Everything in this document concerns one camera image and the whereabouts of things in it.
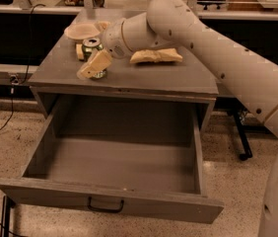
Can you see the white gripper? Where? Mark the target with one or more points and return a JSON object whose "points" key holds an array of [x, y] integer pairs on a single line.
{"points": [[113, 39]]}

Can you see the green soda can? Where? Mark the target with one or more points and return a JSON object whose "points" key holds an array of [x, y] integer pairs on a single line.
{"points": [[88, 46]]}

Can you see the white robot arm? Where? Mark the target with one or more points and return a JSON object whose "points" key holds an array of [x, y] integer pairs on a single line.
{"points": [[252, 79]]}

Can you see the open grey top drawer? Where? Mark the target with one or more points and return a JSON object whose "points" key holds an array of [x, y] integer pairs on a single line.
{"points": [[146, 152]]}

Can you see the beige shallow bowl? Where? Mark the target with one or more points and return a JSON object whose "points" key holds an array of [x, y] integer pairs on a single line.
{"points": [[81, 31]]}

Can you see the yellow sponge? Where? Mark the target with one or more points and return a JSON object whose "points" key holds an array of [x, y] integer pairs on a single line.
{"points": [[79, 52]]}

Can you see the grey cabinet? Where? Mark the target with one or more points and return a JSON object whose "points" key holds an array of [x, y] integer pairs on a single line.
{"points": [[185, 81]]}

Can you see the chip bag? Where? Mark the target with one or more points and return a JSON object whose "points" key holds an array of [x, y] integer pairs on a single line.
{"points": [[156, 56]]}

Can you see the black stand leg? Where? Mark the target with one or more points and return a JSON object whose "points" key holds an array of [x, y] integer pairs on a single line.
{"points": [[247, 151]]}

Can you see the black drawer handle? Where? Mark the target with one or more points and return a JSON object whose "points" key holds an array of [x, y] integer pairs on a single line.
{"points": [[97, 205]]}

